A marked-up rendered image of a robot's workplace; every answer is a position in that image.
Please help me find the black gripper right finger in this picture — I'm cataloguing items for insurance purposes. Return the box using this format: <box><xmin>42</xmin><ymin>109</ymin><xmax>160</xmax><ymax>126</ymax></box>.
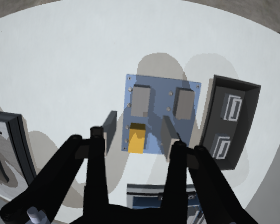
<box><xmin>158</xmin><ymin>115</ymin><xmax>258</xmax><ymax>224</ymax></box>

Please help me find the yellow rectangular block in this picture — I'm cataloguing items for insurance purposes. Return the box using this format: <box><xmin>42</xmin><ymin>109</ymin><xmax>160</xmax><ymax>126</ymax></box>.
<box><xmin>128</xmin><ymin>123</ymin><xmax>146</xmax><ymax>154</ymax></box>

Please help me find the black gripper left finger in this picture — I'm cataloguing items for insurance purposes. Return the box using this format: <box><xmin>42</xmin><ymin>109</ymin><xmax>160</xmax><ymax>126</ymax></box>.
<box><xmin>0</xmin><ymin>110</ymin><xmax>117</xmax><ymax>224</ymax></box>

